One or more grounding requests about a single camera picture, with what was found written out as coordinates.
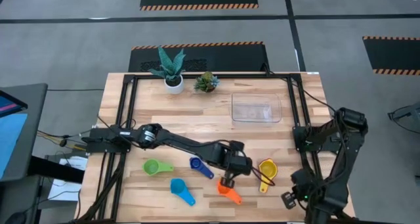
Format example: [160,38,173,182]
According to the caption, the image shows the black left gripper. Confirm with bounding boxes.
[215,140,253,189]

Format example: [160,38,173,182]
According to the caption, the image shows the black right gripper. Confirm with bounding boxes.
[281,168,316,212]

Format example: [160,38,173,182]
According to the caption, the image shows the yellow measuring cup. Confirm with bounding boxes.
[258,158,279,194]

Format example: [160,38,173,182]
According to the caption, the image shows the orange measuring cup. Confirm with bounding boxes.
[217,181,243,206]

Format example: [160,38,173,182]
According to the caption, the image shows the small navy measuring cup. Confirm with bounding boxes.
[189,156,215,180]

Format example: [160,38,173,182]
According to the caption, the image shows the clear plastic basket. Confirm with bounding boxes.
[231,92,283,123]

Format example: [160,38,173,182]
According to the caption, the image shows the light blue measuring cup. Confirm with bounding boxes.
[169,178,197,207]

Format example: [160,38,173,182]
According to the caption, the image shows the green measuring cup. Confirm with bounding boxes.
[142,158,175,177]

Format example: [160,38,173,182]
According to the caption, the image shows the small succulent in dark pot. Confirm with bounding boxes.
[194,71,221,93]

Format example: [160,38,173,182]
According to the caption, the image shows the wide black hazard-striped floor mat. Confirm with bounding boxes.
[127,41,270,74]

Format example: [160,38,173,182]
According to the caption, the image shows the snake plant in white pot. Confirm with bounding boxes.
[147,46,186,95]

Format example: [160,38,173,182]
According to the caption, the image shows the white papers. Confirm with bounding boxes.
[47,156,89,202]

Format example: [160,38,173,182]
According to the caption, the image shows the black desk crossbar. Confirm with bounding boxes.
[28,154,85,185]

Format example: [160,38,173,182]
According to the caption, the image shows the black computer mouse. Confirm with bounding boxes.
[5,212,28,224]

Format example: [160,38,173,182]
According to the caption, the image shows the large blue screen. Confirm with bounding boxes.
[0,113,29,181]

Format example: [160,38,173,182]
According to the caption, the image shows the small dark screen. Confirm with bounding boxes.
[0,89,29,119]

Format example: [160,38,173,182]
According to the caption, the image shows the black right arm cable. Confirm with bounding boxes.
[264,62,339,115]

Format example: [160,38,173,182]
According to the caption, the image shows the black aluminium table frame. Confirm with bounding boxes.
[75,72,355,224]

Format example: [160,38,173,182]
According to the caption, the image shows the yellow and black wire bundle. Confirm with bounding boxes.
[35,127,99,152]

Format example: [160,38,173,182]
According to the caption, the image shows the thin black floor cable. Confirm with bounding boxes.
[47,88,105,92]

